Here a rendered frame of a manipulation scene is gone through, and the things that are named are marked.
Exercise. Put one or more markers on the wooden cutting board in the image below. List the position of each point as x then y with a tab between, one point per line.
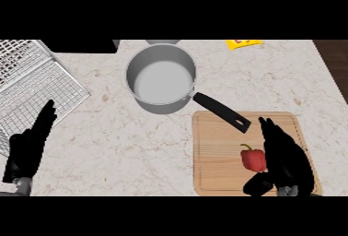
221	162

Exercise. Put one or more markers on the grey round object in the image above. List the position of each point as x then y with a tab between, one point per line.
162	41

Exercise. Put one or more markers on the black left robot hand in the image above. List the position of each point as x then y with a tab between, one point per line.
28	144

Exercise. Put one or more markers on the red bell pepper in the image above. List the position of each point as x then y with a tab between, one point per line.
254	159

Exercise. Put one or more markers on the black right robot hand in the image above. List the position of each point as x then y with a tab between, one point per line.
285	156

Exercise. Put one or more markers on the black appliance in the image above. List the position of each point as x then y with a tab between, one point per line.
83	46

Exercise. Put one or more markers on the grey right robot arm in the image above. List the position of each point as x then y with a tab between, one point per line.
288	191

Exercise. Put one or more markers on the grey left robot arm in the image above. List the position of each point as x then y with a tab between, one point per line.
21	186

